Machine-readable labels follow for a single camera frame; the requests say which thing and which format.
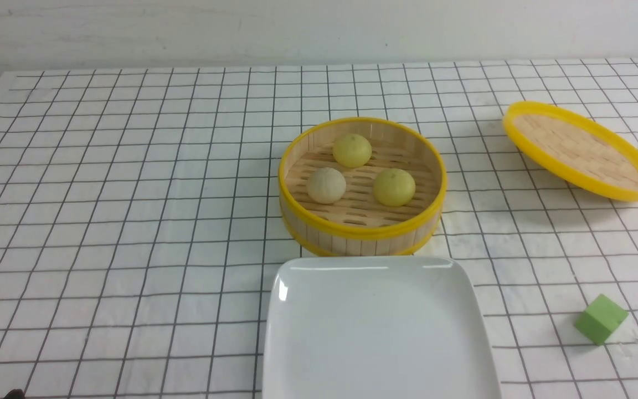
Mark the yellow steamed bun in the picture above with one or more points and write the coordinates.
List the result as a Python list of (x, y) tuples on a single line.
[(394, 187), (352, 150)]

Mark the white steamed bun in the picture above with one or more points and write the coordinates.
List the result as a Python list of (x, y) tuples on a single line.
[(326, 185)]

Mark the bamboo steamer basket yellow rim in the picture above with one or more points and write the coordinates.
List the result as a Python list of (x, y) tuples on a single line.
[(357, 224)]

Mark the bamboo steamer lid yellow rim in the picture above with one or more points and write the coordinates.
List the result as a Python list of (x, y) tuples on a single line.
[(575, 148)]

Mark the green cube block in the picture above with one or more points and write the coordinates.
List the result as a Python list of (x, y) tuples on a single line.
[(600, 320)]

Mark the white square plate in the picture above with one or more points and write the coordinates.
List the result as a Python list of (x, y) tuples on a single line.
[(376, 327)]

